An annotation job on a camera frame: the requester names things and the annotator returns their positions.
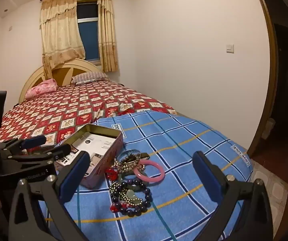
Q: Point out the narrow beige curtain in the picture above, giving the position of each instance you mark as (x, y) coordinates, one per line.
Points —
(107, 35)

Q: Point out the printed paper leaflet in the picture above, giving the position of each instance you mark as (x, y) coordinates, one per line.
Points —
(97, 144)

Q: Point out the white light switch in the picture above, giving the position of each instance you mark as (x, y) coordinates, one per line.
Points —
(229, 48)

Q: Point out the pink bangle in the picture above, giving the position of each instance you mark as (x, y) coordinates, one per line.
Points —
(159, 175)

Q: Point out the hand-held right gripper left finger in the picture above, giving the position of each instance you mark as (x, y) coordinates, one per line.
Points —
(75, 178)

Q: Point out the cream wooden headboard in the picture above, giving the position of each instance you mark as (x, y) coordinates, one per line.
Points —
(61, 72)

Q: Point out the brown wooden door frame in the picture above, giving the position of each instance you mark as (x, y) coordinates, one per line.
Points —
(273, 55)

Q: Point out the striped pillow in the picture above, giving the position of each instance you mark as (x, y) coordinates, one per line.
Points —
(90, 77)

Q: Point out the red patterned bedsheet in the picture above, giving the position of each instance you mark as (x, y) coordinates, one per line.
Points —
(71, 110)

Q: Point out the pink tin box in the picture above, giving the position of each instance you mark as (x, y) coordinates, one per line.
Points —
(108, 155)

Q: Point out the window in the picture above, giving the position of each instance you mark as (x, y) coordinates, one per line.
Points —
(88, 35)

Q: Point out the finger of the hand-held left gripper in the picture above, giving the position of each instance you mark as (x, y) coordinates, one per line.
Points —
(35, 141)
(58, 150)

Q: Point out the silver bangle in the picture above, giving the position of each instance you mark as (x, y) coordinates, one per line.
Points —
(123, 153)

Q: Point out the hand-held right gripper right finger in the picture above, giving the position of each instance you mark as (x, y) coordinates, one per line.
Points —
(209, 178)

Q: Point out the pink pillow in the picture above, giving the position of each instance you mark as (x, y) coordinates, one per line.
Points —
(41, 89)

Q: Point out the wide beige valance curtain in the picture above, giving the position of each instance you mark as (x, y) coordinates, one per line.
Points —
(58, 35)

